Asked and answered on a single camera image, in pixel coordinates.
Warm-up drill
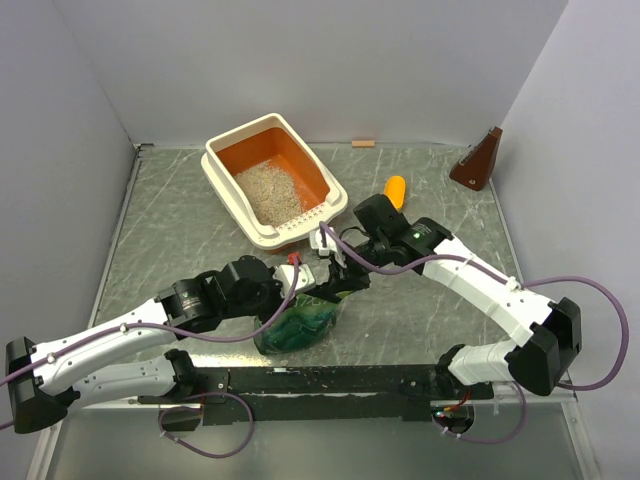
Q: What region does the green litter bag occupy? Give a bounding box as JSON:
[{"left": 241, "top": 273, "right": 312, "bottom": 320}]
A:
[{"left": 253, "top": 295, "right": 349, "bottom": 355}]

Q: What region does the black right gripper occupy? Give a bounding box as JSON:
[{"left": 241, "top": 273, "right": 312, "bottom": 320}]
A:
[{"left": 327, "top": 234, "right": 391, "bottom": 295}]

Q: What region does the yellow plastic litter scoop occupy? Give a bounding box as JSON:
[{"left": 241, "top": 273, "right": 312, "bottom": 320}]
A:
[{"left": 383, "top": 175, "right": 407, "bottom": 211}]

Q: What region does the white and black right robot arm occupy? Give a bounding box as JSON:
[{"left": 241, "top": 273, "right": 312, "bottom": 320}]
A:
[{"left": 316, "top": 194, "right": 581, "bottom": 399}]

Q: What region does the grey cat litter pile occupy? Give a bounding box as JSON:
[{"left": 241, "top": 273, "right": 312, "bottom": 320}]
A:
[{"left": 234, "top": 162, "right": 303, "bottom": 227}]

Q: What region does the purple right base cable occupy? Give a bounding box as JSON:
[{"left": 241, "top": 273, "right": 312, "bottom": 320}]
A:
[{"left": 432, "top": 384, "right": 531, "bottom": 446}]

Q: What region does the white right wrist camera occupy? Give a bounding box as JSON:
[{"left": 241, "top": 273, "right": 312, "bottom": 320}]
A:
[{"left": 308, "top": 227, "right": 346, "bottom": 268}]

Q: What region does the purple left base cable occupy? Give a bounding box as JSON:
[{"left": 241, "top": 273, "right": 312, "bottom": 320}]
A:
[{"left": 157, "top": 387, "right": 256, "bottom": 461}]

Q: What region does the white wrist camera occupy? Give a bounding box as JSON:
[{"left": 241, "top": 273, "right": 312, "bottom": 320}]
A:
[
  {"left": 308, "top": 227, "right": 346, "bottom": 268},
  {"left": 273, "top": 253, "right": 316, "bottom": 298}
]

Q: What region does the small wooden block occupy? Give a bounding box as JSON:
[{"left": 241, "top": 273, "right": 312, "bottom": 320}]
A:
[{"left": 351, "top": 140, "right": 376, "bottom": 148}]

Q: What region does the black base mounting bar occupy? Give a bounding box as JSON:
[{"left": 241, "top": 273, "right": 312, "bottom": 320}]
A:
[{"left": 138, "top": 365, "right": 492, "bottom": 426}]

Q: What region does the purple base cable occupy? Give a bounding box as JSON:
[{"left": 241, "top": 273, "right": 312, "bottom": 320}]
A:
[
  {"left": 432, "top": 384, "right": 531, "bottom": 446},
  {"left": 157, "top": 387, "right": 256, "bottom": 461}
]

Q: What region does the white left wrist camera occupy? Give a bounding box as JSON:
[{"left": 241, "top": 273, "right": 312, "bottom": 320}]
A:
[{"left": 273, "top": 253, "right": 316, "bottom": 298}]

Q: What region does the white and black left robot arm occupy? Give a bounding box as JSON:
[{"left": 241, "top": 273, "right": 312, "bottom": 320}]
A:
[{"left": 1, "top": 256, "right": 316, "bottom": 434}]

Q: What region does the black bag clip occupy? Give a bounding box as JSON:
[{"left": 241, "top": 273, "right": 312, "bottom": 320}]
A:
[{"left": 307, "top": 275, "right": 370, "bottom": 304}]

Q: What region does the brown wooden wedge stand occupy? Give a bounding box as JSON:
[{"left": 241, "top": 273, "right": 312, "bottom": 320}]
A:
[{"left": 449, "top": 126, "right": 503, "bottom": 192}]

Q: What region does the white and orange litter box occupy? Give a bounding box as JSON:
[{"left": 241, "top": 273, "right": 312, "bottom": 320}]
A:
[{"left": 201, "top": 113, "right": 348, "bottom": 253}]

